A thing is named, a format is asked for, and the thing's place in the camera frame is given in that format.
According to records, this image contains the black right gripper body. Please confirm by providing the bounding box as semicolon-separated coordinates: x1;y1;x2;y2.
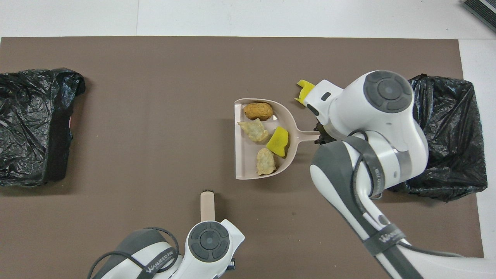
324;121;341;145

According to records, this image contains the pale toy dumpling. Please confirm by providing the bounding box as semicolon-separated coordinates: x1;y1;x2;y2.
256;148;277;176

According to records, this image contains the brown fried nugget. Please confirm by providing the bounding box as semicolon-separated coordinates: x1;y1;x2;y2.
244;102;274;121

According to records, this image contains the pale bread chunk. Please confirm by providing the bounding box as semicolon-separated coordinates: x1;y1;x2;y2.
237;118;269;143

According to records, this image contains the beige plastic dustpan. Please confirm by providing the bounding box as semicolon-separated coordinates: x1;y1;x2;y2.
234;98;322;180

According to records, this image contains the beige hand brush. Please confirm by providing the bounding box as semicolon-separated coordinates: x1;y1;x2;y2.
200;190;216;223

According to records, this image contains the black bag lined bin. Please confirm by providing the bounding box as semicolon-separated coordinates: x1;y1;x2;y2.
387;74;488;203
0;68;86;187

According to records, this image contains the notched yellow sponge piece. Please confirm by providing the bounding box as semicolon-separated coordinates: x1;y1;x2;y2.
296;79;316;105

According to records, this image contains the brown table mat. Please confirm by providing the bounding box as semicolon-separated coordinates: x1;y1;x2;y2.
0;37;486;279

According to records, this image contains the dark grey ribbed device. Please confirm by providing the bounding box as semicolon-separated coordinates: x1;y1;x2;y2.
461;0;496;33

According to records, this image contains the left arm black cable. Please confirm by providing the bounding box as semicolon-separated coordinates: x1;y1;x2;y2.
87;227;181;279

